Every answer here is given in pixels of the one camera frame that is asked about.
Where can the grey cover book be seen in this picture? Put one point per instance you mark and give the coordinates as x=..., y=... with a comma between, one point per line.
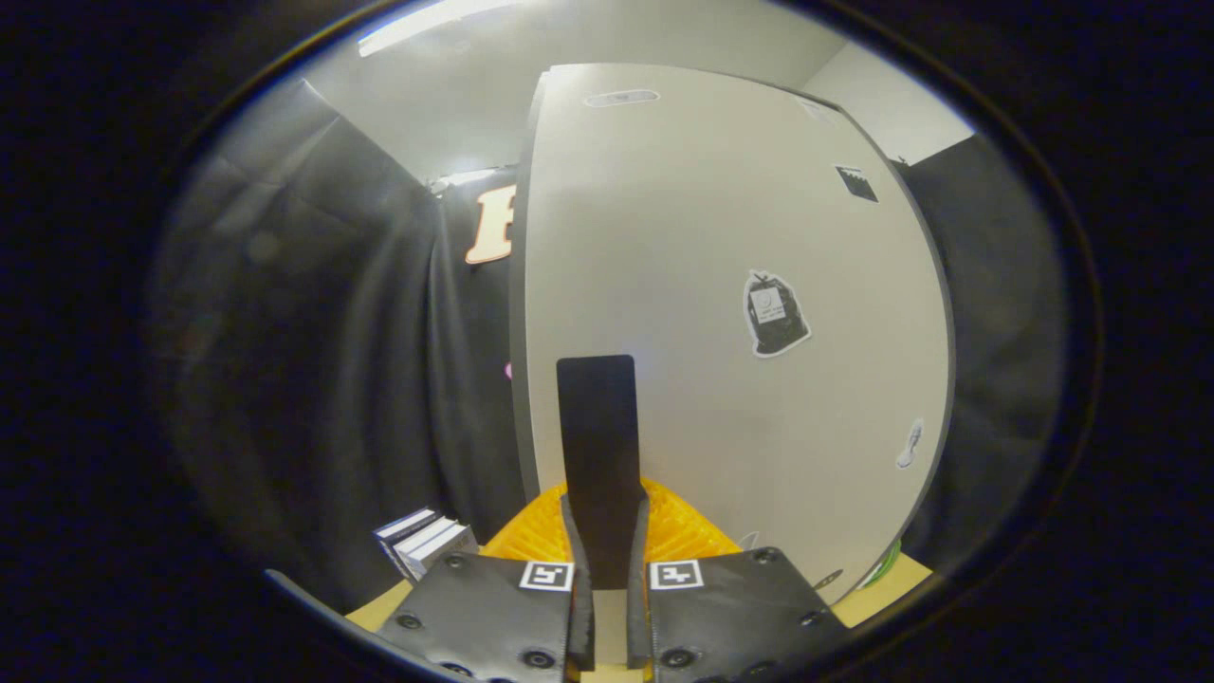
x=446, y=550

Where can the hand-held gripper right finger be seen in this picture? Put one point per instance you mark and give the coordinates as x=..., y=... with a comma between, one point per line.
x=637, y=617

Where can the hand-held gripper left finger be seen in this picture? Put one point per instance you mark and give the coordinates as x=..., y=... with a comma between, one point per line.
x=580, y=617

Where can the dark grey shoe cabinet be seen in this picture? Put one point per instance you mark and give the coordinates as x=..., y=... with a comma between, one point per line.
x=517, y=304

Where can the blue white book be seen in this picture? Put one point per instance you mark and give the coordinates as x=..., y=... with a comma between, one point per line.
x=427, y=533

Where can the green striped object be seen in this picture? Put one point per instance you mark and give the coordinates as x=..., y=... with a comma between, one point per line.
x=882, y=564

